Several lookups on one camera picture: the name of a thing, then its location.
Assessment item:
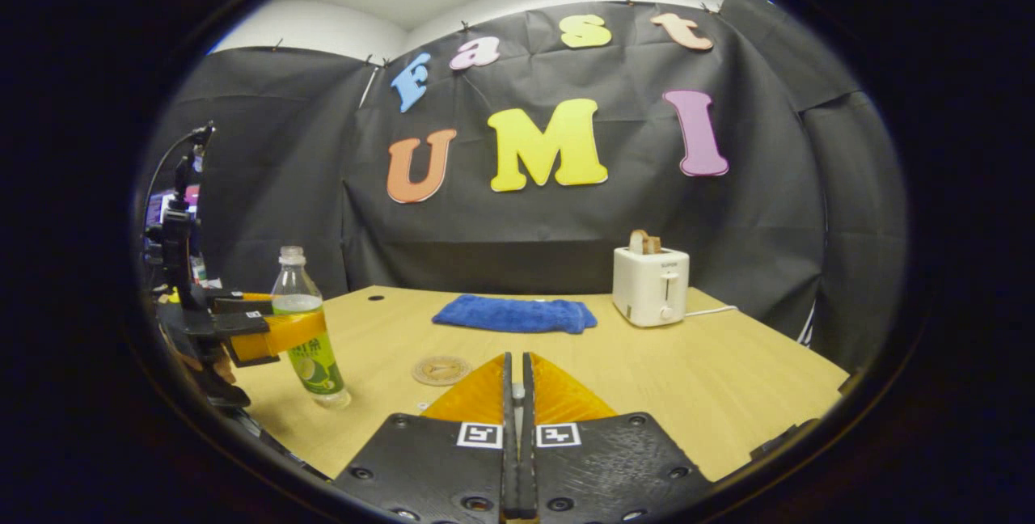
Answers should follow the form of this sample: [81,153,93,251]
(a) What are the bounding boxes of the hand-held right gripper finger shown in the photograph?
[333,352,518,524]
[520,352,714,524]

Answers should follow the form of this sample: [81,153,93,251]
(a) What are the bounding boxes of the green label water bottle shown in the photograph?
[271,247,353,410]

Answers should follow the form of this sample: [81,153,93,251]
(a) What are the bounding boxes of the round wooden coaster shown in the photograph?
[412,355,472,387]

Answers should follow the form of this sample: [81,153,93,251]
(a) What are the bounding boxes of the computer monitor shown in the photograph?
[146,184,201,227]

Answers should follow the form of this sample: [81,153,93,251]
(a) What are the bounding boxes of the blue towel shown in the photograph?
[433,294,598,336]

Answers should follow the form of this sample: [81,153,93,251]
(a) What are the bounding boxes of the white toaster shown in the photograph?
[612,245,691,328]

